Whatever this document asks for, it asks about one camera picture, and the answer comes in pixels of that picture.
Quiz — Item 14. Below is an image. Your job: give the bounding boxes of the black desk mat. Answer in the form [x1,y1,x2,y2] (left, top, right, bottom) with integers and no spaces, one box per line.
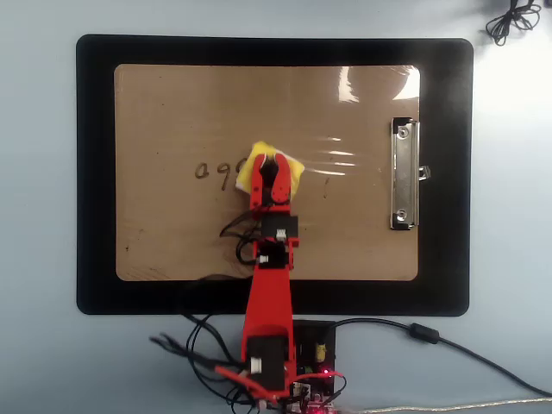
[76,34,474,316]

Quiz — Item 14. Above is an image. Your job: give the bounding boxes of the thin black robot wires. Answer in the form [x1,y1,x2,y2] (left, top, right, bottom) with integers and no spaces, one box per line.
[148,210,264,411]

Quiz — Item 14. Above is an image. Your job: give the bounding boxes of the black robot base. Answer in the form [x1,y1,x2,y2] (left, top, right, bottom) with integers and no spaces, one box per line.
[292,319,338,389]

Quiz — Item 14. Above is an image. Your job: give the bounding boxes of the red controller circuit board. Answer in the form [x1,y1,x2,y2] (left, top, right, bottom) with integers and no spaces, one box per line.
[284,381,342,414]

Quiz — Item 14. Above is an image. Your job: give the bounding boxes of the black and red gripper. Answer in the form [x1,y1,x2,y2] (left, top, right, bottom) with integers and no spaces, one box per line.
[249,154,301,247]

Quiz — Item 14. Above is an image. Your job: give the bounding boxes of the black power cable with ferrite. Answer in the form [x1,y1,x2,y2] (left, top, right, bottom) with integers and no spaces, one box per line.
[331,317,552,397]

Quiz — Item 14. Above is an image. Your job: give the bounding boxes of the yellow sponge with black knob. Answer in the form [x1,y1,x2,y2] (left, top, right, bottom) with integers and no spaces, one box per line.
[235,141,304,203]

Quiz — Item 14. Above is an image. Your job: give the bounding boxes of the coiled thin black cable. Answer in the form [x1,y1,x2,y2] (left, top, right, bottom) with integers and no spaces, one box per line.
[485,0,543,47]

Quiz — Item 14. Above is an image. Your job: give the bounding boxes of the red wire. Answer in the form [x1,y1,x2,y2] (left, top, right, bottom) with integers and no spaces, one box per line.
[214,365,348,406]

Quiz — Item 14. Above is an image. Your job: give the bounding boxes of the brown clipboard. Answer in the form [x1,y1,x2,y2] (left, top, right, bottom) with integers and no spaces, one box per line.
[113,64,421,282]

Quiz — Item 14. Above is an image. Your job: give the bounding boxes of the silver metal clipboard clip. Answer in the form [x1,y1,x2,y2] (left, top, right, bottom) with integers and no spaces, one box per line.
[390,116,431,231]

